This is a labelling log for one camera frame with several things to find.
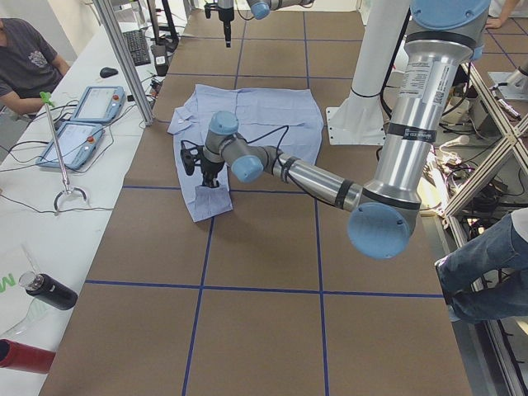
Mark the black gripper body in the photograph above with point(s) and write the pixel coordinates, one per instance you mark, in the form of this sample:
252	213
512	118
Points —
226	16
210	168

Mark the light blue striped shirt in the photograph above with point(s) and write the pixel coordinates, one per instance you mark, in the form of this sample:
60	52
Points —
289	119

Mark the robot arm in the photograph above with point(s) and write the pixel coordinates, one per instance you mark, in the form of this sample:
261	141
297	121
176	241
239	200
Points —
258	8
442	35

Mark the black computer keyboard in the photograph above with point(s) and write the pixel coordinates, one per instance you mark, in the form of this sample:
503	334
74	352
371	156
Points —
137	46

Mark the upper blue teach pendant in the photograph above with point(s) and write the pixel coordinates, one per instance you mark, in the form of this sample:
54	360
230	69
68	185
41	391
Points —
99	104

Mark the blue teach pendant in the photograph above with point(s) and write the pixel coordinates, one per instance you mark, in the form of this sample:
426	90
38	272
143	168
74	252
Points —
78	142
99	104

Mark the black computer mouse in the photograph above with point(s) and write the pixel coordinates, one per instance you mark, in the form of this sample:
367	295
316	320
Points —
107	72

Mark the lower blue teach pendant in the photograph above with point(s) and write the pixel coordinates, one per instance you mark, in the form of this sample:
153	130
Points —
78	142

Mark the metal reacher grabber stick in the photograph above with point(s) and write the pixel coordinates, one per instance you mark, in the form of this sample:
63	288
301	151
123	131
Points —
67	190

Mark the black water bottle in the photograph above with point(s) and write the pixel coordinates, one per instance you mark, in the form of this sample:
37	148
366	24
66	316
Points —
48	290

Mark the seated person dark t-shirt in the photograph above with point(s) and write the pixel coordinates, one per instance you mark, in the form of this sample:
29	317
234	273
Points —
29	66

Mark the red cylinder bottle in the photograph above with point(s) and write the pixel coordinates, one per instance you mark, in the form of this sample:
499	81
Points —
18	356

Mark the person leg in jeans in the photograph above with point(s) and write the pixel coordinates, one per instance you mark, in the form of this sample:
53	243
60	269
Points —
503	246

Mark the aluminium frame post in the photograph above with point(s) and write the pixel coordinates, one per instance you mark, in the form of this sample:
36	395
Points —
117	40

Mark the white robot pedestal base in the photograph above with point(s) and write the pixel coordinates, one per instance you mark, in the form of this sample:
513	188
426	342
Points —
359	119

